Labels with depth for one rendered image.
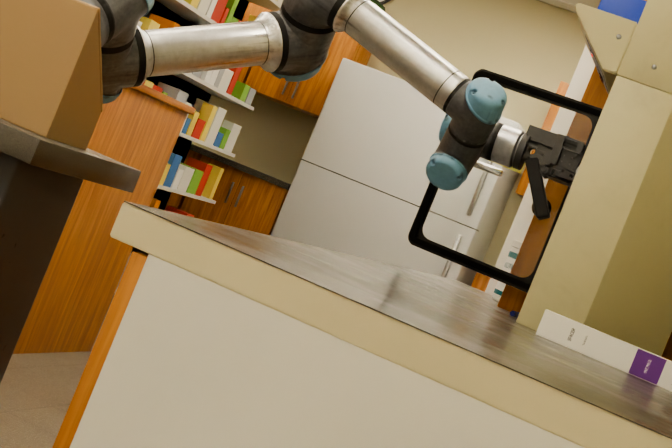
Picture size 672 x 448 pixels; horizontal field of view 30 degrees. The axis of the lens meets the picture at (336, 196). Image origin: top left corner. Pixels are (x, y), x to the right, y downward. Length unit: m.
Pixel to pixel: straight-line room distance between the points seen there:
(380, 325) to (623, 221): 1.07
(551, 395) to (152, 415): 0.40
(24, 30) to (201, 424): 0.93
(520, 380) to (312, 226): 6.26
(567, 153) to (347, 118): 5.13
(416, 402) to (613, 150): 1.12
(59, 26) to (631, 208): 1.01
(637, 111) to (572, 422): 1.14
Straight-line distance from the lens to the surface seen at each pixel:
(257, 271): 1.25
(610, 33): 2.29
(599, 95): 2.64
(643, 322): 2.32
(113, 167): 2.07
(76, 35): 1.99
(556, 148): 2.36
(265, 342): 1.25
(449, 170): 2.29
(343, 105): 7.47
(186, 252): 1.28
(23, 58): 2.03
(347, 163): 7.41
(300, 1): 2.36
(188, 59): 2.32
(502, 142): 2.37
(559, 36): 8.03
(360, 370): 1.22
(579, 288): 2.23
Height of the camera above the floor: 1.03
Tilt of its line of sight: level
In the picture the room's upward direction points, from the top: 22 degrees clockwise
